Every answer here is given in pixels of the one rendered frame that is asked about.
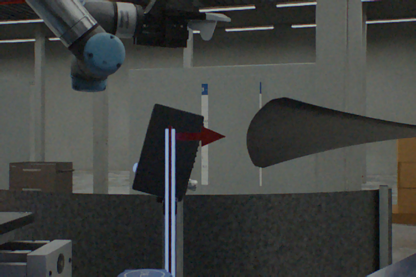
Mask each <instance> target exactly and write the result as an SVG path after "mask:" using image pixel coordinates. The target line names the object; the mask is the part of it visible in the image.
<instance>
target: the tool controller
mask: <svg viewBox="0 0 416 277"><path fill-rule="evenodd" d="M168 126H172V129H174V130H175V133H201V126H204V127H205V125H204V116H203V115H200V114H196V113H192V112H189V111H184V110H182V109H177V108H172V107H169V106H165V105H162V104H160V103H155V105H154V108H153V110H152V114H151V117H150V121H149V123H148V126H147V130H146V134H145V138H144V143H143V145H142V150H141V154H140V157H139V162H138V165H137V169H136V173H135V176H134V180H133V183H132V189H133V190H135V191H138V192H142V193H145V194H150V195H154V196H157V201H156V202H159V203H162V201H163V198H165V129H168ZM199 141H200V140H175V198H178V202H181V201H182V200H183V197H184V195H186V193H187V191H188V190H189V191H192V192H195V191H196V186H197V181H195V180H193V179H190V175H191V171H192V169H193V167H194V166H193V164H194V163H195V160H194V159H195V157H196V156H197V155H196V152H197V151H198V149H197V148H198V147H199Z"/></svg>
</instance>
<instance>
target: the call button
mask: <svg viewBox="0 0 416 277"><path fill-rule="evenodd" d="M117 277H173V275H171V274H170V273H169V272H167V270H151V269H143V270H125V271H124V272H122V273H120V274H119V275H118V276H117Z"/></svg>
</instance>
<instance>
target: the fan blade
mask: <svg viewBox="0 0 416 277"><path fill-rule="evenodd" d="M415 137H416V124H406V123H401V122H392V121H386V120H382V119H375V118H372V117H366V116H359V115H356V114H350V113H345V112H342V111H336V110H333V109H328V108H323V107H320V106H318V105H315V104H311V103H306V102H303V101H298V100H294V99H291V98H288V97H281V98H274V99H271V100H270V101H268V102H267V103H266V104H265V105H264V106H263V107H262V108H261V109H260V110H259V111H258V112H257V113H256V115H255V116H253V118H252V120H251V122H250V123H249V126H248V130H247V134H246V146H247V150H248V154H249V157H250V160H251V162H252V163H253V165H255V166H257V167H260V168H266V167H269V166H272V165H275V164H279V163H283V162H286V161H290V160H294V159H296V158H298V157H301V156H306V155H311V154H314V153H319V152H322V151H328V150H333V149H337V148H343V147H349V146H353V145H359V144H364V143H372V142H382V141H387V140H397V139H408V138H415Z"/></svg>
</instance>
